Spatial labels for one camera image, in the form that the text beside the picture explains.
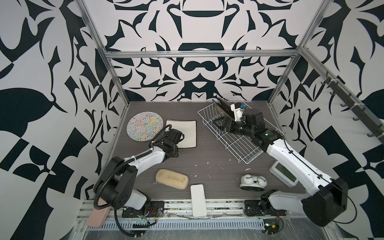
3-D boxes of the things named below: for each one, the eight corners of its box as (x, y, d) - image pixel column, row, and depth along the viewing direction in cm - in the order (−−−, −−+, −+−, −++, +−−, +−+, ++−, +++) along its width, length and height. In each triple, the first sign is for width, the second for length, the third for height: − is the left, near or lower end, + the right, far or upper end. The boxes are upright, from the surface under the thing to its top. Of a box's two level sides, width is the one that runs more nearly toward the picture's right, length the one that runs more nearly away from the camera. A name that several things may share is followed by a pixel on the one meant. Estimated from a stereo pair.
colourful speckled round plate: (122, 141, 101) (121, 139, 99) (131, 113, 117) (130, 111, 115) (161, 141, 101) (160, 139, 100) (165, 113, 117) (165, 111, 115)
